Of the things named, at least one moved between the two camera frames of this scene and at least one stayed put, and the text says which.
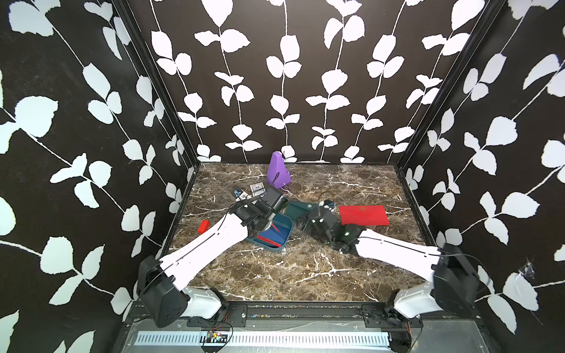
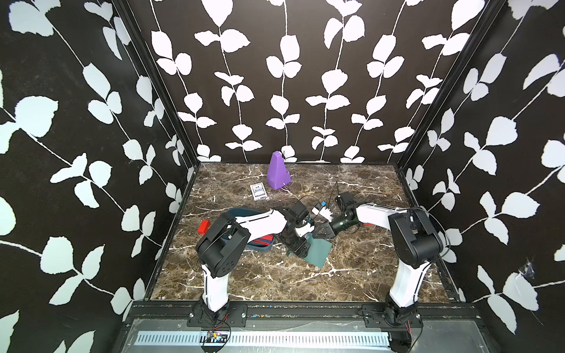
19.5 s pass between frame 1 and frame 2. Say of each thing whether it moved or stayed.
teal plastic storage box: moved
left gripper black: moved
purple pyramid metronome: stayed
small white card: stayed
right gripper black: moved
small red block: stayed
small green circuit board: stayed
